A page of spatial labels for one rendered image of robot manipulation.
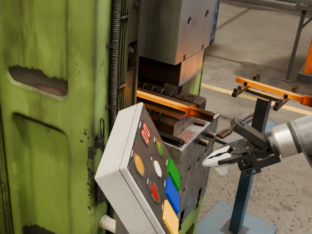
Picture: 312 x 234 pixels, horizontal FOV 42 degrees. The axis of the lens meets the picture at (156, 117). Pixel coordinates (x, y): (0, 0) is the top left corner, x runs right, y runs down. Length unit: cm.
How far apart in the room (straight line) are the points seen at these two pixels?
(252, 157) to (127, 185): 39
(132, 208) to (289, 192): 219
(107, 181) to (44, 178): 80
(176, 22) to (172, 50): 10
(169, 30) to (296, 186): 203
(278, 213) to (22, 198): 168
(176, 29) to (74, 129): 47
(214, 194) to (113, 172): 199
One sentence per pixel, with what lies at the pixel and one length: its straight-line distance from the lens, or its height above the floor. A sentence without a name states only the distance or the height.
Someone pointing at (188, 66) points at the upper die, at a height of 120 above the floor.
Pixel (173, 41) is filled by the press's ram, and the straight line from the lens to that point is 136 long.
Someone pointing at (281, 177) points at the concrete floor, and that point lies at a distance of 319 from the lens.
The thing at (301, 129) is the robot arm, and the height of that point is 122.
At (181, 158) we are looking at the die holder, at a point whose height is 87.
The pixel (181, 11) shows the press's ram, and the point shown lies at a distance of 133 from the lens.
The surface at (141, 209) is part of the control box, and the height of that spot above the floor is 109.
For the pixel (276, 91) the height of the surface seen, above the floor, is 96.
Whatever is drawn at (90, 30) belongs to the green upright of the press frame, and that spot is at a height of 137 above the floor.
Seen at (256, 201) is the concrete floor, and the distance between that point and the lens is 287.
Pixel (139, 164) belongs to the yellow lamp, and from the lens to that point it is 96.
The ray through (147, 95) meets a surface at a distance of 168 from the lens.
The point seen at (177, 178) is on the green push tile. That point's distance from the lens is 121.
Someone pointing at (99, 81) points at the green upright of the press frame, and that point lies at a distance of 126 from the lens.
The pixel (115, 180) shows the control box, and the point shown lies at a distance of 91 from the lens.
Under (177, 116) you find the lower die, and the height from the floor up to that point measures 99.
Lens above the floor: 170
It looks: 27 degrees down
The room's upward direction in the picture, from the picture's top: 5 degrees clockwise
